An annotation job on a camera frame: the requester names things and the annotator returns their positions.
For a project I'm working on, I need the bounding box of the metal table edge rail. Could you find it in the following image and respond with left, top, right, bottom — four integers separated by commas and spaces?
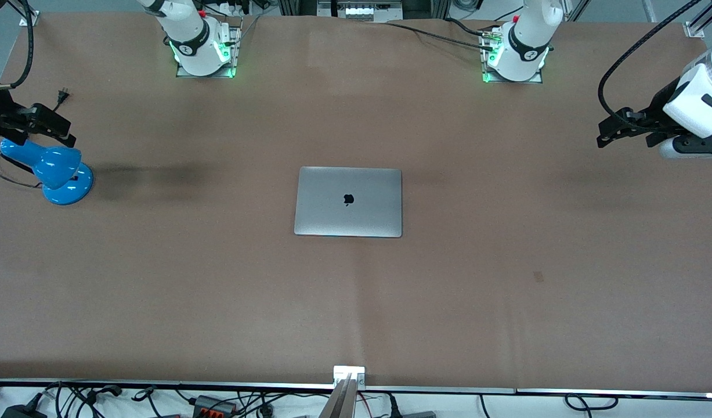
0, 379, 712, 399

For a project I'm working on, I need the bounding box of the black tangled cable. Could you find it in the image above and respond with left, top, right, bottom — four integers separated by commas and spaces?
42, 381, 125, 418

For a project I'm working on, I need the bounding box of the blue desk lamp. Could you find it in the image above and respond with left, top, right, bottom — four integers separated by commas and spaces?
0, 137, 94, 206

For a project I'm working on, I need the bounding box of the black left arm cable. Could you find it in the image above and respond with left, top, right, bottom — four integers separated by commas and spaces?
598, 0, 704, 126

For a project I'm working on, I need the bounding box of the silver grey laptop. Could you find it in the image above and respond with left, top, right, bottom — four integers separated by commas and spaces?
294, 167, 403, 239

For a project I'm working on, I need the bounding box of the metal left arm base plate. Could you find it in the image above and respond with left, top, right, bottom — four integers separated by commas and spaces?
480, 26, 545, 84

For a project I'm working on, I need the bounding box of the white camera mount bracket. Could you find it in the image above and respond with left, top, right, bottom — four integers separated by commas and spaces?
333, 366, 366, 387

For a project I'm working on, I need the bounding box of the black lamp cord with plug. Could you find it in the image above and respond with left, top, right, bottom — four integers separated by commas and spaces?
0, 87, 72, 189

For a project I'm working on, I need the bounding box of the short black base cable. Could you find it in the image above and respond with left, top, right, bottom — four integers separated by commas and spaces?
446, 17, 498, 41

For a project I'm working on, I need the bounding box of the black looped cable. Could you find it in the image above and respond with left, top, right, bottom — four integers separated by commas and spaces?
565, 394, 619, 412

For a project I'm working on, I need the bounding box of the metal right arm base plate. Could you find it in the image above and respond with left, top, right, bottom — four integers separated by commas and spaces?
175, 16, 244, 79

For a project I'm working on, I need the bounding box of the black power adapter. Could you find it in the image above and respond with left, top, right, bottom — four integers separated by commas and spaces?
1, 401, 46, 418

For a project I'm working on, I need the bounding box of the metal box with white connectors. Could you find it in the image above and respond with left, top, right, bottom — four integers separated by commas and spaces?
317, 0, 404, 23

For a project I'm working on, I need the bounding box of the long black base cable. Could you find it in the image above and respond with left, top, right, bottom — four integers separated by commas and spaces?
385, 21, 496, 51

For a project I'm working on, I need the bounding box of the aluminium camera mount bar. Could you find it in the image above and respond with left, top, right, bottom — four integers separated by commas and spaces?
318, 374, 359, 418

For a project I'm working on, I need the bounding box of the black orange connector block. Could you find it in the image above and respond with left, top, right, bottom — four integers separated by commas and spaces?
192, 395, 238, 416

